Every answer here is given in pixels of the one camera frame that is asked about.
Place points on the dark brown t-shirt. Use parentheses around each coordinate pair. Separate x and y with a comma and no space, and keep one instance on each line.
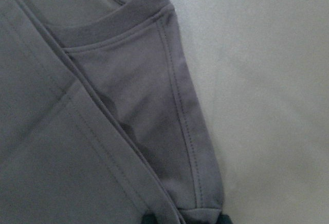
(100,122)

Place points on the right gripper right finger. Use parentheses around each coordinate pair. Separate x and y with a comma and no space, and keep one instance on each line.
(224,219)

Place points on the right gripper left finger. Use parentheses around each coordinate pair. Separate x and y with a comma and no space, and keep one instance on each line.
(149,218)

